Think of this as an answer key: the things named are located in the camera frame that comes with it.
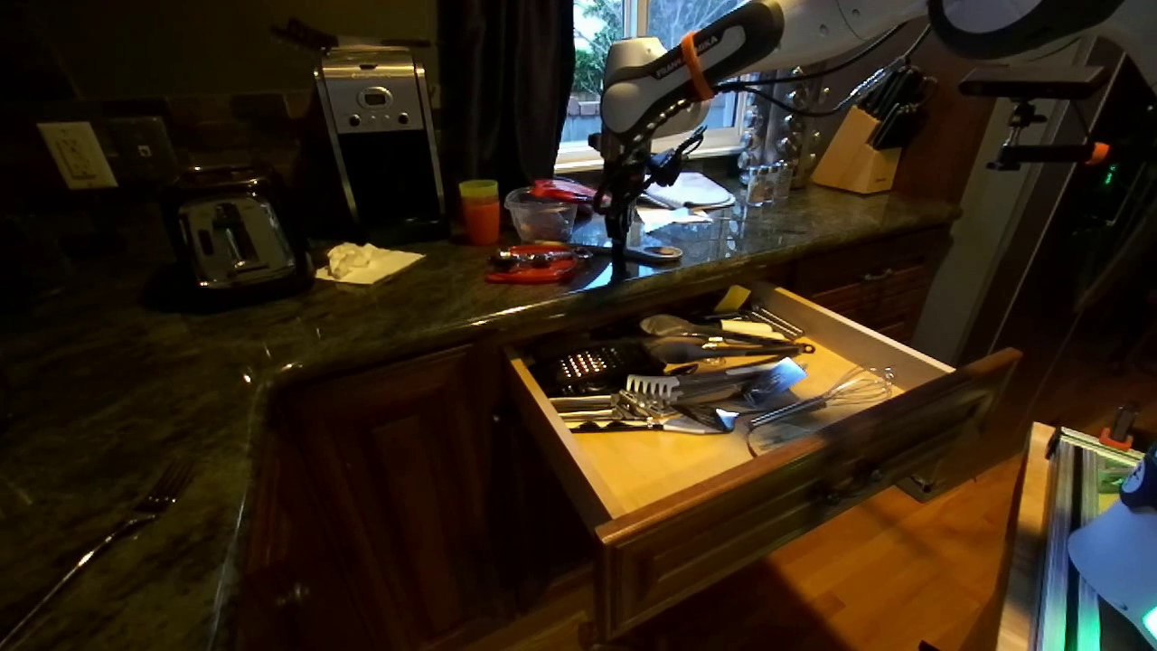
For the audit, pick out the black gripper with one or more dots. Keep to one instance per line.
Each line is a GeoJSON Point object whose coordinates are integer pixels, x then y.
{"type": "Point", "coordinates": [625, 175]}

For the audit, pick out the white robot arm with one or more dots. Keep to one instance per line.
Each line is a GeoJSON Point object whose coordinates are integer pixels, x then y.
{"type": "Point", "coordinates": [819, 31]}

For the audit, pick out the black slotted spatula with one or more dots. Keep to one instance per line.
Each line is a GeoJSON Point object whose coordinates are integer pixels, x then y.
{"type": "Point", "coordinates": [594, 366]}

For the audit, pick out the metal slotted turner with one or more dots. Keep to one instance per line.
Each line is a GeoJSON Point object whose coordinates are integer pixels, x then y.
{"type": "Point", "coordinates": [687, 389]}

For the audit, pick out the open wooden drawer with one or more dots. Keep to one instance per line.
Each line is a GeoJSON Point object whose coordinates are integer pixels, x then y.
{"type": "Point", "coordinates": [677, 510]}

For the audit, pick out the white papers by window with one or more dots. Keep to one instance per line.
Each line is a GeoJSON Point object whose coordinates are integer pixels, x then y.
{"type": "Point", "coordinates": [687, 200]}

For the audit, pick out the red cloth on counter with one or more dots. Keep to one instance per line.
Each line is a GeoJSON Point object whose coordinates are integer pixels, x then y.
{"type": "Point", "coordinates": [534, 266]}

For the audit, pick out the window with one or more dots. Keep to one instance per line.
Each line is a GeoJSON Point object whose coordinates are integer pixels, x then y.
{"type": "Point", "coordinates": [652, 90]}

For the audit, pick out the orange plastic cup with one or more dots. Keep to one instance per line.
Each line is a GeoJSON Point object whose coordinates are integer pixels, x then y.
{"type": "Point", "coordinates": [481, 211]}

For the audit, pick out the dark curtain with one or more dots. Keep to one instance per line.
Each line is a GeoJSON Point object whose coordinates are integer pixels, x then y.
{"type": "Point", "coordinates": [505, 83]}

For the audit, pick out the wooden knife block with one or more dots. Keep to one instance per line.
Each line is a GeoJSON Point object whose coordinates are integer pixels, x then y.
{"type": "Point", "coordinates": [871, 136]}

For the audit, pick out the silver coffee maker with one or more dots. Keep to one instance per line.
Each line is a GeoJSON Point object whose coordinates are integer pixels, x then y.
{"type": "Point", "coordinates": [382, 131]}

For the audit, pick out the white paper napkin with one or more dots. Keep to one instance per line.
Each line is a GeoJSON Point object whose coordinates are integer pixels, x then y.
{"type": "Point", "coordinates": [363, 266]}

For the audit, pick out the dark wooden cabinet door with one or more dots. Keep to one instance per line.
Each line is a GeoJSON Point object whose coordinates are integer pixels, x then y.
{"type": "Point", "coordinates": [369, 522]}

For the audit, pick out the black toaster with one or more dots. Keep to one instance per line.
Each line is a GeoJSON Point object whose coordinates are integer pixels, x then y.
{"type": "Point", "coordinates": [230, 235]}

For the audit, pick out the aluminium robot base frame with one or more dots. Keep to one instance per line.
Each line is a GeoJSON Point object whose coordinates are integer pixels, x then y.
{"type": "Point", "coordinates": [1081, 569]}

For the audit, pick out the wall outlet plate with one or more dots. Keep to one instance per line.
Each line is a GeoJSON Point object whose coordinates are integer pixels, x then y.
{"type": "Point", "coordinates": [77, 153]}

